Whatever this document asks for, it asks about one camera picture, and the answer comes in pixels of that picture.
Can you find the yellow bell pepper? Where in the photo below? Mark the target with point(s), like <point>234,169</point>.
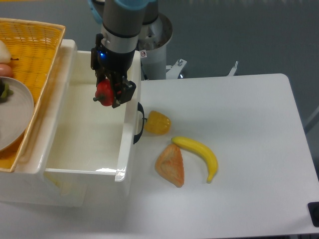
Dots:
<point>157,123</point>

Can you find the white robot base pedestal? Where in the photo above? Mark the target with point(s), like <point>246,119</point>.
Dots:
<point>152,43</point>

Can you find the pink sausage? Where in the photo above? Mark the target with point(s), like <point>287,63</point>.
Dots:
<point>5,70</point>

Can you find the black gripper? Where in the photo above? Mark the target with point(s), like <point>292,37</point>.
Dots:
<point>104,61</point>

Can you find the grey plate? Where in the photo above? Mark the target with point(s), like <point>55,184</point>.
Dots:
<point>15,113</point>

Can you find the white pear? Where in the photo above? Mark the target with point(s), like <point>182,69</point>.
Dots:
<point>5,55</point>

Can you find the yellow woven basket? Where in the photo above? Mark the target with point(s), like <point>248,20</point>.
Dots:
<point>34,46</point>

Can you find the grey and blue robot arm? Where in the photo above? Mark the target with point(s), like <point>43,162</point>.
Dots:
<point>115,46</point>

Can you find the white metal bracket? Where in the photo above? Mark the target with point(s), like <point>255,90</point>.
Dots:
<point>233,70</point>

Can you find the yellow banana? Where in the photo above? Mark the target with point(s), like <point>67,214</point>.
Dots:
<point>200,149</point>

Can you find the triangular toast slice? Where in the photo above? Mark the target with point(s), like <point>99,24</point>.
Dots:
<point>169,165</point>

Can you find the open upper white drawer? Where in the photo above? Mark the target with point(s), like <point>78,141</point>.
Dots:
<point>93,144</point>

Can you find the black drawer handle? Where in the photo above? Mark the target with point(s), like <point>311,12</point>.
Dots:
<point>140,123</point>

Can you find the dark grapes bunch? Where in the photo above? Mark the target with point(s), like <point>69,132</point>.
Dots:
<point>5,91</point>

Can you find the white drawer cabinet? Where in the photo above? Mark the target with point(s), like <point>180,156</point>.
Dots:
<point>30,182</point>

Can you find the black corner device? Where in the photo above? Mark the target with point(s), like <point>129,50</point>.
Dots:
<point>313,208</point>

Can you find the red bell pepper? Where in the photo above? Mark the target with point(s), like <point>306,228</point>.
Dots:
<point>104,93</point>

